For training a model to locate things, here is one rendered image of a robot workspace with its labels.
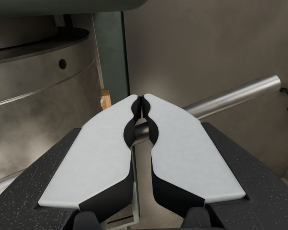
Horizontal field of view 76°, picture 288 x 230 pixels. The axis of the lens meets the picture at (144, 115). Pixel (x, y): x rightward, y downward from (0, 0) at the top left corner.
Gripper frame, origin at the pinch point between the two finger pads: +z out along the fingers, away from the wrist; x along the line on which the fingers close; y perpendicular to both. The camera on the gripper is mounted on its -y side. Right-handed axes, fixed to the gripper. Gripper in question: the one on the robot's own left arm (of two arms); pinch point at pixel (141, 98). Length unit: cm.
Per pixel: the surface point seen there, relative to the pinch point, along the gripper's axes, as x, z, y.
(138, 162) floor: -9, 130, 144
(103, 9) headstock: -3.0, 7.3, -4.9
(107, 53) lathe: -15, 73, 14
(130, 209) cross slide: -7, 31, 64
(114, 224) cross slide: -14, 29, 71
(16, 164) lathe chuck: -13.5, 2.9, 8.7
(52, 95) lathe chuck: -9.6, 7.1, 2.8
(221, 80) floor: 73, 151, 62
